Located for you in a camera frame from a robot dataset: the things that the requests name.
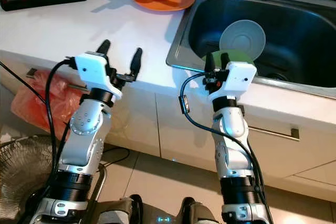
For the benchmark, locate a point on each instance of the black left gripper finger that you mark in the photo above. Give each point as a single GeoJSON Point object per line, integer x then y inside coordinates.
{"type": "Point", "coordinates": [104, 47]}
{"type": "Point", "coordinates": [136, 60]}

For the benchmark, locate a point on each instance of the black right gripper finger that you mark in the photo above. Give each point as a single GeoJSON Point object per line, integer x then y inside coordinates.
{"type": "Point", "coordinates": [225, 62]}
{"type": "Point", "coordinates": [209, 62]}

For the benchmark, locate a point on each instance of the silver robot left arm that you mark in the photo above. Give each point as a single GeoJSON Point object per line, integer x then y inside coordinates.
{"type": "Point", "coordinates": [89, 129]}

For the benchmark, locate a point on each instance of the white kitchen base cabinet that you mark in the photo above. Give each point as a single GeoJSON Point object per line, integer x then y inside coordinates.
{"type": "Point", "coordinates": [152, 124]}

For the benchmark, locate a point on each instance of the green plate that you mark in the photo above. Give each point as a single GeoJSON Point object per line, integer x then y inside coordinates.
{"type": "Point", "coordinates": [244, 56]}

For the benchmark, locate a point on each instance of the white bowl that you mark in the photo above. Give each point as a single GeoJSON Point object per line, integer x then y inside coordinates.
{"type": "Point", "coordinates": [241, 40]}

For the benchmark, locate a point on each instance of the stainless steel sink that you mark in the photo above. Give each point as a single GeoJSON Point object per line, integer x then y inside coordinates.
{"type": "Point", "coordinates": [294, 40]}

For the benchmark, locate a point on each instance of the red plastic bag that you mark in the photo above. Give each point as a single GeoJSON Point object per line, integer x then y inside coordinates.
{"type": "Point", "coordinates": [37, 103]}

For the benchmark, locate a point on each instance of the black floor fan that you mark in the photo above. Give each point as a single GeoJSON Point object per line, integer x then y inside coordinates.
{"type": "Point", "coordinates": [26, 171]}

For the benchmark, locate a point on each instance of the robot right leg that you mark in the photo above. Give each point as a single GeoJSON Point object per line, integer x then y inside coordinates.
{"type": "Point", "coordinates": [199, 213]}

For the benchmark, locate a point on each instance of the robot leg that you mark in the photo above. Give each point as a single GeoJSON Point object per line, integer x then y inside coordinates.
{"type": "Point", "coordinates": [199, 213]}
{"type": "Point", "coordinates": [121, 212]}

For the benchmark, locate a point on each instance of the robot left leg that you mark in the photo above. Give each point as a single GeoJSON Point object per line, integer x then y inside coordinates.
{"type": "Point", "coordinates": [121, 212]}

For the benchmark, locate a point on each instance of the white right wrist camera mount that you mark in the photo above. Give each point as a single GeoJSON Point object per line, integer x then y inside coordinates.
{"type": "Point", "coordinates": [239, 80]}

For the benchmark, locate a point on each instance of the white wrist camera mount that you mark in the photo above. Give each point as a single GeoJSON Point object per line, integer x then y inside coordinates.
{"type": "Point", "coordinates": [92, 66]}
{"type": "Point", "coordinates": [239, 80]}

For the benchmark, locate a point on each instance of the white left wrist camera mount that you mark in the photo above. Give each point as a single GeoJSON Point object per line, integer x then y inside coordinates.
{"type": "Point", "coordinates": [92, 66]}

